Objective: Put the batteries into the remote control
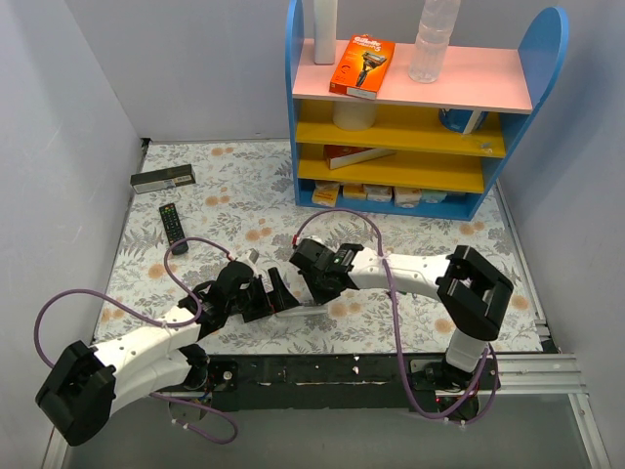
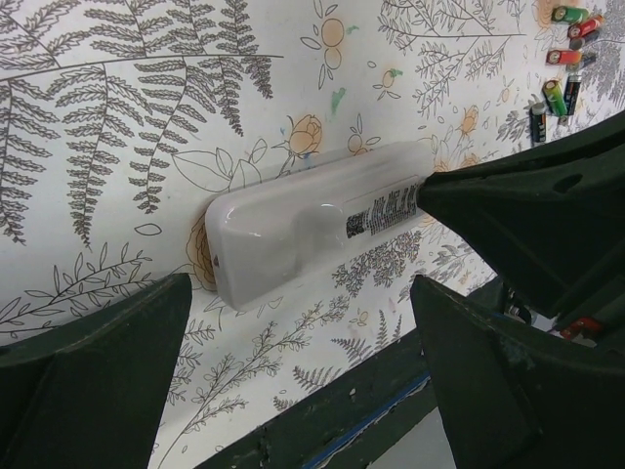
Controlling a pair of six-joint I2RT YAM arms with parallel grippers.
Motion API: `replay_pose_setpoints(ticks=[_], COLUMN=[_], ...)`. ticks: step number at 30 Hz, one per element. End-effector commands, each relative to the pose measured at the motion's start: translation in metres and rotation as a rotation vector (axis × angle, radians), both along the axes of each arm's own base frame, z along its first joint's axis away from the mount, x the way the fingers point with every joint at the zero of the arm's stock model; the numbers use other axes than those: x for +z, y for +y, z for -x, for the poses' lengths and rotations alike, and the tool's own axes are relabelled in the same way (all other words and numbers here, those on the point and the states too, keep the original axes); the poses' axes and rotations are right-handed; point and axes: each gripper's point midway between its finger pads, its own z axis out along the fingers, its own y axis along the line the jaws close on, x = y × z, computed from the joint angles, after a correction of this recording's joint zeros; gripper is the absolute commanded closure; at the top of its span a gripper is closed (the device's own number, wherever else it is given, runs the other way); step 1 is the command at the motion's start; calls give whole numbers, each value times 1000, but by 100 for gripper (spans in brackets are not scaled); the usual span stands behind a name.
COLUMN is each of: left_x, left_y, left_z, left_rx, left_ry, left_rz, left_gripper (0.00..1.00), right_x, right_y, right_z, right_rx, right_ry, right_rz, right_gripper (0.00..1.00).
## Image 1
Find white remote control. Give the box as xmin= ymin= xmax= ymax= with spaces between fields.
xmin=275 ymin=302 xmax=328 ymax=319

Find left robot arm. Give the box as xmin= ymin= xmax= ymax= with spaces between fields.
xmin=35 ymin=261 xmax=301 ymax=447

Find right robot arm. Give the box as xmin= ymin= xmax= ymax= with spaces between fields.
xmin=289 ymin=238 xmax=514 ymax=389

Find black remote control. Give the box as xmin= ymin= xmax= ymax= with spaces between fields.
xmin=159 ymin=203 xmax=188 ymax=256

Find floral table cloth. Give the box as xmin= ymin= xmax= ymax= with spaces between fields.
xmin=94 ymin=141 xmax=541 ymax=354

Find red white book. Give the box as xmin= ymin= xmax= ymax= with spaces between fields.
xmin=323 ymin=145 xmax=396 ymax=170

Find green soap pack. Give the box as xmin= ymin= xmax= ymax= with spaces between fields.
xmin=421 ymin=190 xmax=448 ymax=204

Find black rectangular box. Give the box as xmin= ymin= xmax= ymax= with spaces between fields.
xmin=130 ymin=164 xmax=196 ymax=194

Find blue yellow pink shelf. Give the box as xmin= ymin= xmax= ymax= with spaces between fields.
xmin=285 ymin=1 xmax=569 ymax=221

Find white cylinder roll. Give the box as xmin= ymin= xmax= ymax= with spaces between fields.
xmin=332 ymin=102 xmax=377 ymax=132

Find blue white cup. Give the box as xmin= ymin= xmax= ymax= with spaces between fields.
xmin=438 ymin=108 xmax=488 ymax=135

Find orange razor box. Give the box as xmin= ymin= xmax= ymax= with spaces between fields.
xmin=329 ymin=34 xmax=396 ymax=101

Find white tall bottle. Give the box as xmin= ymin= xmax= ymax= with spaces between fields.
xmin=313 ymin=0 xmax=338 ymax=65

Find clear plastic water bottle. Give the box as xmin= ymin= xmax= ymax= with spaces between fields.
xmin=408 ymin=0 xmax=461 ymax=83

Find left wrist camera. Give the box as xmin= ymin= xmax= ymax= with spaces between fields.
xmin=237 ymin=248 xmax=259 ymax=270

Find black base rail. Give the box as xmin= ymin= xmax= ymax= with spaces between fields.
xmin=150 ymin=354 xmax=502 ymax=414

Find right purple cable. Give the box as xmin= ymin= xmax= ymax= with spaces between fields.
xmin=292 ymin=208 xmax=500 ymax=421

